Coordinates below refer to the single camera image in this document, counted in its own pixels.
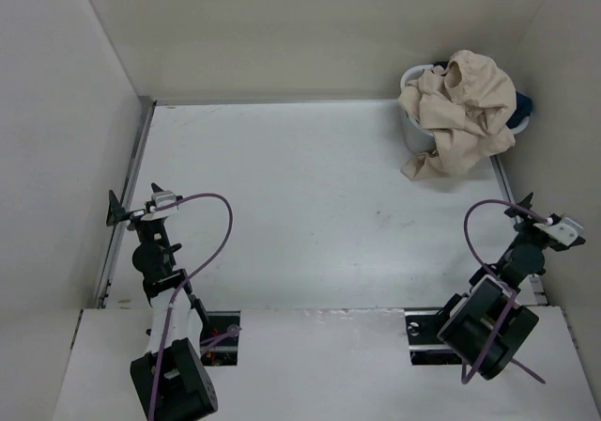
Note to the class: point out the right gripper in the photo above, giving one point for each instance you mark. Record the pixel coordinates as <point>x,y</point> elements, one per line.
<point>530,225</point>

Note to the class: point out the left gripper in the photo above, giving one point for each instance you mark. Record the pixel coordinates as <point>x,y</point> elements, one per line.
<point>118,213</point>

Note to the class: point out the beige trousers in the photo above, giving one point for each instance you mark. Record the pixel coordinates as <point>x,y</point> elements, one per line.
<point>466,106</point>

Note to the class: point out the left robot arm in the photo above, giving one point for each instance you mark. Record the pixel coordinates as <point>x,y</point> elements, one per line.
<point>170,380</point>

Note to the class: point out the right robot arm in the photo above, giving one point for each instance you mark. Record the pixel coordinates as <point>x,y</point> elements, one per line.
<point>486,326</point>

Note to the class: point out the dark blue garment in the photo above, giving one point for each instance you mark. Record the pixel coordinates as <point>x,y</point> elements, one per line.
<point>524,108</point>

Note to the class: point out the white laundry basket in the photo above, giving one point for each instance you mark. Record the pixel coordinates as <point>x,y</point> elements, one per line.
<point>417,139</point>

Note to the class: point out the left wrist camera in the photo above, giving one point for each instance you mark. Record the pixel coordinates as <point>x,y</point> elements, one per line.
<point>162,204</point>

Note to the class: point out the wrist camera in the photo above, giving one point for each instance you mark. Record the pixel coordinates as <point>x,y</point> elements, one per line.
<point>564,230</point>
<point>162,204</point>

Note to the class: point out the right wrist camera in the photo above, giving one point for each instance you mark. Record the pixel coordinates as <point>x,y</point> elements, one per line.
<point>564,230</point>

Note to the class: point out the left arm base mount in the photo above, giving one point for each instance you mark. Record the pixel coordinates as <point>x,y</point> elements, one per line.
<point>225,353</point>

